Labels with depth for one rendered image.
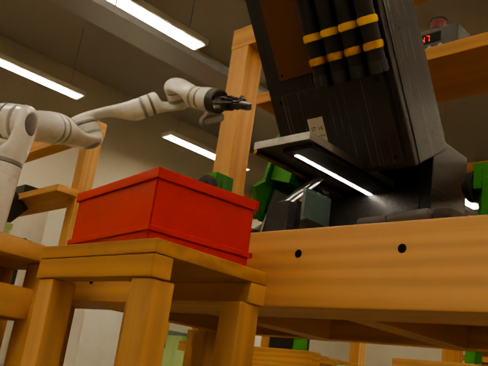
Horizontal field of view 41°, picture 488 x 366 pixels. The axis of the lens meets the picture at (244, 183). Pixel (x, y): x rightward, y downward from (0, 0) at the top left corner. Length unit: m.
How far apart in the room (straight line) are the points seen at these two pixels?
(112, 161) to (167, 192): 8.82
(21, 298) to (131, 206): 0.54
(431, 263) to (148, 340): 0.45
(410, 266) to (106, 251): 0.50
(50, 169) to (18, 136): 7.67
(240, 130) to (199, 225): 1.36
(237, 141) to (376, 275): 1.37
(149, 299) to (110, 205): 0.25
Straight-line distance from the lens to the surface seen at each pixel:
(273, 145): 1.43
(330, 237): 1.19
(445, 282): 1.05
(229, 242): 1.12
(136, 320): 1.01
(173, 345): 8.22
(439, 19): 2.09
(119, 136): 10.02
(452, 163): 1.70
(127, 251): 1.05
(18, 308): 1.58
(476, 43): 1.80
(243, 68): 2.51
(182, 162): 10.67
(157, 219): 1.05
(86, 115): 2.09
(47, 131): 1.86
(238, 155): 2.40
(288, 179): 1.63
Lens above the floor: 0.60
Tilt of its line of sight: 17 degrees up
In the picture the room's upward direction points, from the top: 8 degrees clockwise
